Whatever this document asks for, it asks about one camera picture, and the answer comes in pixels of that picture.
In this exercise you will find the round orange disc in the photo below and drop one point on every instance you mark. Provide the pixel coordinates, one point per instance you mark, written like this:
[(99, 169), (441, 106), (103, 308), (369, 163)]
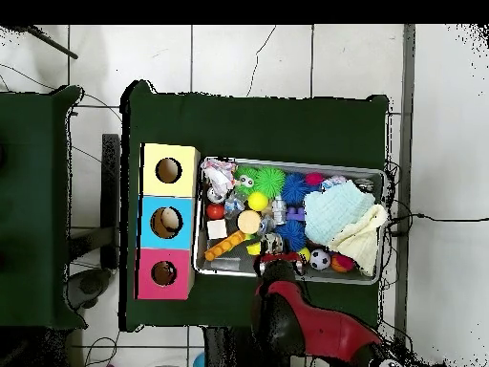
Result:
[(249, 222)]

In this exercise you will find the small wooden cube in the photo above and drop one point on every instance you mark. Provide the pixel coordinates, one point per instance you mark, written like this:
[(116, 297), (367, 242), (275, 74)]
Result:
[(217, 229)]

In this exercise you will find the blue ball on floor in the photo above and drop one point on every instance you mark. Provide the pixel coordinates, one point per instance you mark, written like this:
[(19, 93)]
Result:
[(199, 362)]

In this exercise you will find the black rod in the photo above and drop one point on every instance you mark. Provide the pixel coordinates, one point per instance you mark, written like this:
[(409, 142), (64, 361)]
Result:
[(46, 42)]

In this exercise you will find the green furry googly-eyed toy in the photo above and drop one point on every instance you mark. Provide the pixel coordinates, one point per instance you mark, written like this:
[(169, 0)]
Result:
[(245, 182)]

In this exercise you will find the blue spiky ball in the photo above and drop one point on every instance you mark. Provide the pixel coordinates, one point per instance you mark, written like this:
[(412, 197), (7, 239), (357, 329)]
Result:
[(295, 189), (291, 237)]

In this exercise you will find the dark green table cloth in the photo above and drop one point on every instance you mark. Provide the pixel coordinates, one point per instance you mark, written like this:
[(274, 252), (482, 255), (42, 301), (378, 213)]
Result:
[(252, 126)]

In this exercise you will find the shallow clear mesh bin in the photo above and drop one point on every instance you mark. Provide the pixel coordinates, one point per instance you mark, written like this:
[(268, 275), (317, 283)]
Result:
[(370, 277)]

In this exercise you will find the grey stand base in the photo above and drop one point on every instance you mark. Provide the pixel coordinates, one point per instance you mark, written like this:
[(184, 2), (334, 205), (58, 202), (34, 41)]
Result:
[(88, 287)]

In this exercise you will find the wooden box with three holes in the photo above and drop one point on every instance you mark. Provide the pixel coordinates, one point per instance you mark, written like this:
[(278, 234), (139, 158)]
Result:
[(182, 229)]

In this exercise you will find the green spiky ball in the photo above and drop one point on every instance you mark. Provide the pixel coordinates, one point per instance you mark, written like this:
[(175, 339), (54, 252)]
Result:
[(270, 183)]

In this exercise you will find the black upright panel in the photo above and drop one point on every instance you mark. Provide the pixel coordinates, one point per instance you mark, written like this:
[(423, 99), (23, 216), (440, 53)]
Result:
[(111, 191)]

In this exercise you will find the orange toy building blocks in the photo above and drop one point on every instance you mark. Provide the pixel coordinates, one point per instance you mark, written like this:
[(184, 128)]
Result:
[(225, 246)]

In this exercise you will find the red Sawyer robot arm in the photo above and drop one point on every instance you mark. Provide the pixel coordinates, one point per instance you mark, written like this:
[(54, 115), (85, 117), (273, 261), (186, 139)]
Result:
[(321, 329)]

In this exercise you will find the mint green muslin cloth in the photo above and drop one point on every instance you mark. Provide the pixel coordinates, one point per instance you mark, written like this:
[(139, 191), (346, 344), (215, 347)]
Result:
[(336, 210)]

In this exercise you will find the cream yellow muslin cloth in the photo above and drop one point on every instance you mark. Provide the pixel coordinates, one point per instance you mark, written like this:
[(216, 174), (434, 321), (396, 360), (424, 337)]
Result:
[(367, 241)]

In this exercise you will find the colourful printed packet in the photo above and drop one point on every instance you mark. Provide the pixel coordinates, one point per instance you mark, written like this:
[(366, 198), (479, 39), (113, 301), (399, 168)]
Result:
[(218, 174)]

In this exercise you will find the green covered side table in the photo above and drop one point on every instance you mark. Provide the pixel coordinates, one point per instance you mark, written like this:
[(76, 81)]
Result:
[(34, 206)]

